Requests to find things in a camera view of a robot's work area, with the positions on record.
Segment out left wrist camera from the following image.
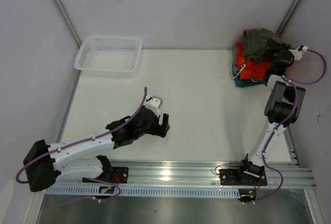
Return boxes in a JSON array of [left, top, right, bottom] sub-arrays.
[[144, 94, 163, 116]]

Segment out white slotted cable duct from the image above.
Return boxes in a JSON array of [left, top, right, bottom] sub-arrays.
[[45, 185, 240, 199]]

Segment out olive green shorts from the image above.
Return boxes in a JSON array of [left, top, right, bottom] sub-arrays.
[[239, 28, 290, 64]]

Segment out white plastic basket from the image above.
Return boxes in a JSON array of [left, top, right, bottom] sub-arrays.
[[74, 35, 142, 78]]

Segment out orange folded shorts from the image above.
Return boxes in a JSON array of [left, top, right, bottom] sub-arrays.
[[234, 42, 270, 81]]

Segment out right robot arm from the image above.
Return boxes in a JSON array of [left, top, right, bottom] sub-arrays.
[[236, 39, 308, 186]]

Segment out teal folded shorts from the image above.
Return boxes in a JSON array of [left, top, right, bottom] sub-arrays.
[[234, 78, 265, 88]]

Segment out grey folded shorts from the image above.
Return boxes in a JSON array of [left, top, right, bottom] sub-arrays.
[[232, 44, 240, 76]]

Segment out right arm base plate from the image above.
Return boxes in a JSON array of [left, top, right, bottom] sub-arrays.
[[214, 167, 268, 186]]

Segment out aluminium frame rail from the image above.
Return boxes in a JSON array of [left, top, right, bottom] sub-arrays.
[[35, 159, 318, 189]]

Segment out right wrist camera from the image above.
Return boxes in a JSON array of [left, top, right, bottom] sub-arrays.
[[289, 45, 308, 61]]

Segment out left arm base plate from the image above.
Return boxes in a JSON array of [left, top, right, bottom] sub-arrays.
[[82, 167, 129, 184]]

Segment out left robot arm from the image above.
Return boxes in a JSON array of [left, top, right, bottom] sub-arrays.
[[23, 106, 170, 192]]

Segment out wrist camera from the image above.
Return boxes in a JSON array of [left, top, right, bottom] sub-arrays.
[[289, 45, 308, 61], [144, 94, 163, 116]]

